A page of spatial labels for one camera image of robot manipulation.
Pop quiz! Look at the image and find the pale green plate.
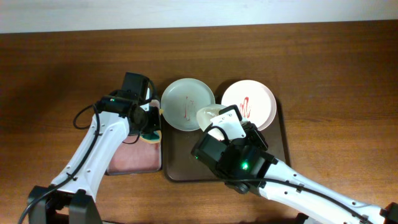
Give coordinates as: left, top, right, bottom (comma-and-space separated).
160, 78, 215, 131

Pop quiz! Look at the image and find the white plate front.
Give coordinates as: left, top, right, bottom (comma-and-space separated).
196, 104, 226, 141

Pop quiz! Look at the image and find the pink white plate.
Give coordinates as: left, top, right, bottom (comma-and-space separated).
221, 80, 277, 131

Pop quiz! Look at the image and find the green yellow sponge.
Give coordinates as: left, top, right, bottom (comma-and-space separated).
138, 107, 165, 144

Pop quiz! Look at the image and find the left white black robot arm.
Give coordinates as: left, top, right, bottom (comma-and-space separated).
19, 72, 162, 223

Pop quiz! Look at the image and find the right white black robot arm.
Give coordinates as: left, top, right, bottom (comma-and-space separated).
192, 105, 397, 223

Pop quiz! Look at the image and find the large brown serving tray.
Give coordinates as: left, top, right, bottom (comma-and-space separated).
162, 100, 291, 183

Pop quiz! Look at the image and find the small black tray red liquid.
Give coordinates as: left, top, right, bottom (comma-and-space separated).
104, 95, 163, 175

